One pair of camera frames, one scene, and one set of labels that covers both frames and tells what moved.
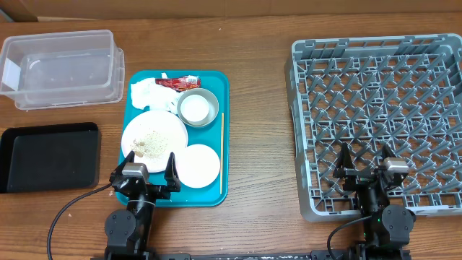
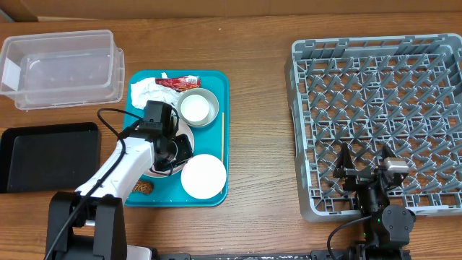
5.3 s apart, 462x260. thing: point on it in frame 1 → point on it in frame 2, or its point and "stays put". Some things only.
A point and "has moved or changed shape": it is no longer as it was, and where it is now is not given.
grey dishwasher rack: (404, 92) stays put
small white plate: (198, 165) has moved or changed shape
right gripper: (356, 176) stays put
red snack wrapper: (180, 84) stays put
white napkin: (149, 92) stays put
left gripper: (163, 192) → (186, 150)
